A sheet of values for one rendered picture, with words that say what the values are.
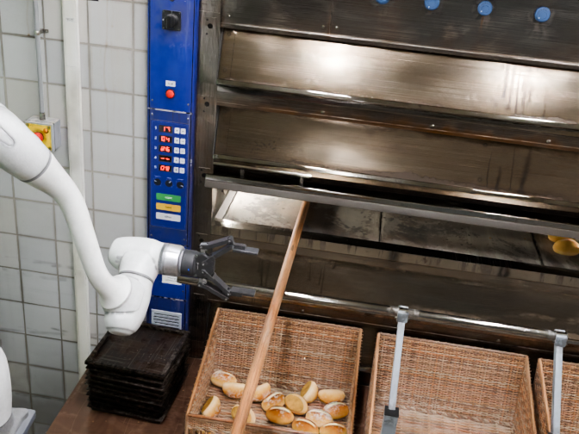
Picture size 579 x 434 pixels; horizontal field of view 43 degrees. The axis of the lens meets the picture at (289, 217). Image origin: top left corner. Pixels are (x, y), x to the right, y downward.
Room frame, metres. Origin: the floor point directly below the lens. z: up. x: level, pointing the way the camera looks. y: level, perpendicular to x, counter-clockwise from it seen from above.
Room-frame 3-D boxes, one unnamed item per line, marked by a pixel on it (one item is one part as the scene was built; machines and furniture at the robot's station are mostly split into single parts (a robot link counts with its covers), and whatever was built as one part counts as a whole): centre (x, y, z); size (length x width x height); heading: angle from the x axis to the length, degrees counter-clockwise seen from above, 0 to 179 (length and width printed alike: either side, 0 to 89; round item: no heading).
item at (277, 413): (2.07, -0.03, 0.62); 0.10 x 0.07 x 0.06; 81
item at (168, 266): (1.84, 0.32, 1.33); 0.09 x 0.06 x 0.09; 174
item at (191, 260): (1.83, 0.24, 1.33); 0.09 x 0.07 x 0.08; 84
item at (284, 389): (2.10, -0.02, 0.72); 0.56 x 0.49 x 0.28; 85
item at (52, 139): (2.41, 0.88, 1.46); 0.10 x 0.07 x 0.10; 84
